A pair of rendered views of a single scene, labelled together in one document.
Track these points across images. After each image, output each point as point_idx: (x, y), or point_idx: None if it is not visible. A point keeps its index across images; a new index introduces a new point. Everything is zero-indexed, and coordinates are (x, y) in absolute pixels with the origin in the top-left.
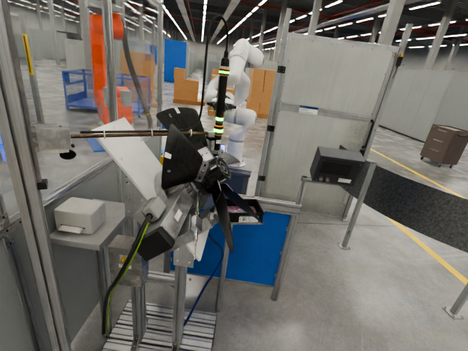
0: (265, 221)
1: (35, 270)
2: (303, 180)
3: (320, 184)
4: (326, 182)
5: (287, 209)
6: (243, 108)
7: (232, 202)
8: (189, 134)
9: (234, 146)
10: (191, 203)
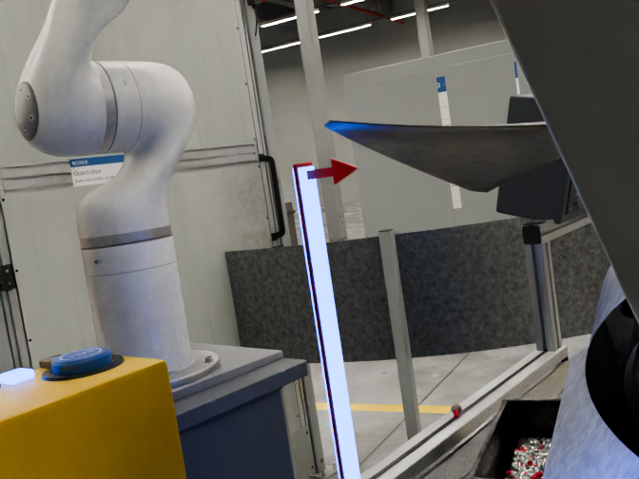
0: None
1: None
2: (543, 237)
3: (571, 230)
4: (572, 220)
5: (550, 391)
6: (117, 61)
7: (487, 472)
8: None
9: (155, 266)
10: None
